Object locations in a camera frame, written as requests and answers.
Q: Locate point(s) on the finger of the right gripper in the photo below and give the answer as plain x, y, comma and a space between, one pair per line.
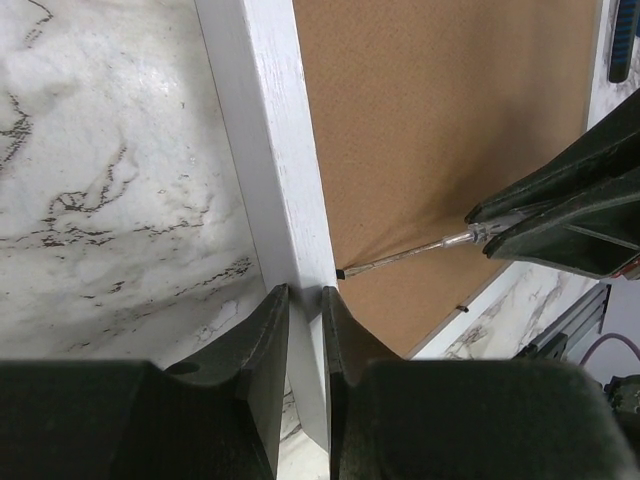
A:
594, 233
608, 149

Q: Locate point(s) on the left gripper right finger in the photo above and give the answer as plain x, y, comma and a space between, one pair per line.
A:
391, 418

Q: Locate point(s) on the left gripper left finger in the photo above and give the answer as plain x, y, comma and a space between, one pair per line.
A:
213, 415

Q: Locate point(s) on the clear tester screwdriver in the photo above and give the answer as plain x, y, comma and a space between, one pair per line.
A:
477, 233

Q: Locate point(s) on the white picture frame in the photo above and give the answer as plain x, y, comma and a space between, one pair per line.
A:
361, 128

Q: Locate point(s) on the aluminium extrusion rail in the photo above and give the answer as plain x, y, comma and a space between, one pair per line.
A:
584, 317

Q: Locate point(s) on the blue handled pliers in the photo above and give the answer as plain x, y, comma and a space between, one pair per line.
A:
625, 31

